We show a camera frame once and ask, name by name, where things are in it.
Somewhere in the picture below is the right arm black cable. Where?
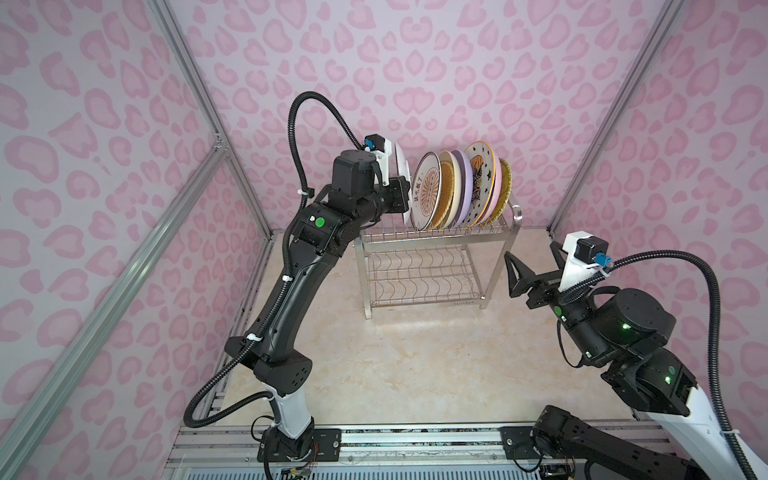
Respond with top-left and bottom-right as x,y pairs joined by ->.
560,250 -> 758,480

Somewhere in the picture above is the white plate black rim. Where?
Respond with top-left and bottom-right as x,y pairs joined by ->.
395,143 -> 412,226

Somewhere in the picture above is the pink bear plate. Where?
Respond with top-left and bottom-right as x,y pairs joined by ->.
480,159 -> 502,226

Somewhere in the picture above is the orange woven plate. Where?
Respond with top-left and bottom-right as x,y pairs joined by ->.
430,152 -> 454,230

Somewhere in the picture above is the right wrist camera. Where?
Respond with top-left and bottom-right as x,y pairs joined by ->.
558,231 -> 612,293

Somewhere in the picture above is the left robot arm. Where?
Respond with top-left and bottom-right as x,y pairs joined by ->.
225,150 -> 411,443

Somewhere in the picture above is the steel two-tier dish rack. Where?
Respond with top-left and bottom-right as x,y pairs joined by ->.
354,196 -> 523,320

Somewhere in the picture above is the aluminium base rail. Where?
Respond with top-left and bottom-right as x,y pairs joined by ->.
161,392 -> 685,480

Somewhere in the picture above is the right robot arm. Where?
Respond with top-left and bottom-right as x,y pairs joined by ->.
504,232 -> 767,479

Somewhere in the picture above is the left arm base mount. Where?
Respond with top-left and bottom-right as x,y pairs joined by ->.
257,421 -> 342,463

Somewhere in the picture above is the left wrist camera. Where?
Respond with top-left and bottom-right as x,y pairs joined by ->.
363,134 -> 395,186

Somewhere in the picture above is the purple shell-shaped plate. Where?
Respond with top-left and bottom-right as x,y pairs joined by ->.
451,150 -> 474,228

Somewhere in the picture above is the white plate orange sunburst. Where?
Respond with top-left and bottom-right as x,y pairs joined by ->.
411,152 -> 442,231

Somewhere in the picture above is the cream plain plate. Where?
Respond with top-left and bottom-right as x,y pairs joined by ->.
437,150 -> 461,228

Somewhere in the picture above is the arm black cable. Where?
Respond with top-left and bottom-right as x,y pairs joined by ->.
182,91 -> 367,429
560,250 -> 758,480

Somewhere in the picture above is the white star cartoon plate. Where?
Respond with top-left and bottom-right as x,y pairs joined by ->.
464,141 -> 498,228

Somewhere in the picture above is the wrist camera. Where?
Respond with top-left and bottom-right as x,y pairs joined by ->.
363,134 -> 395,186
558,231 -> 612,293

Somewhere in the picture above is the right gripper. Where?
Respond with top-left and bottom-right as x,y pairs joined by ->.
503,239 -> 614,362

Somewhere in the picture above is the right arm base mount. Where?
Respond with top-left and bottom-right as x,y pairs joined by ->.
499,426 -> 566,463

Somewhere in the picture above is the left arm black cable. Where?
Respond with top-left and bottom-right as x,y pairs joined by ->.
182,91 -> 367,429

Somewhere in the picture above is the yellow woven plate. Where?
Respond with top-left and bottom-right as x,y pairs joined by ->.
488,158 -> 512,224

